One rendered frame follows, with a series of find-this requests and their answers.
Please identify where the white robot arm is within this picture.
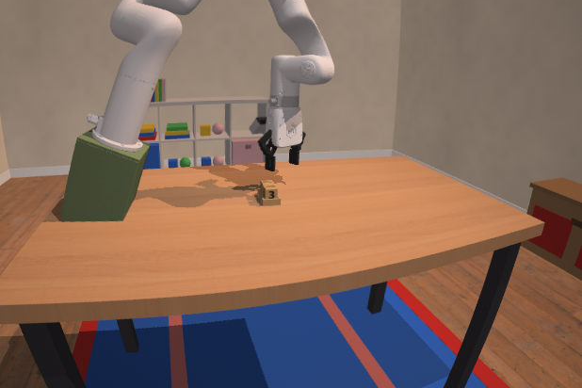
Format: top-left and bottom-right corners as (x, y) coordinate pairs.
(87, 0), (334, 152)

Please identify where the tan number cube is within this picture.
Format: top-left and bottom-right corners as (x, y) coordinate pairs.
(260, 180), (275, 195)
(263, 185), (278, 199)

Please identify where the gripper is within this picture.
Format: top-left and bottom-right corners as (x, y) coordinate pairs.
(258, 106), (306, 171)

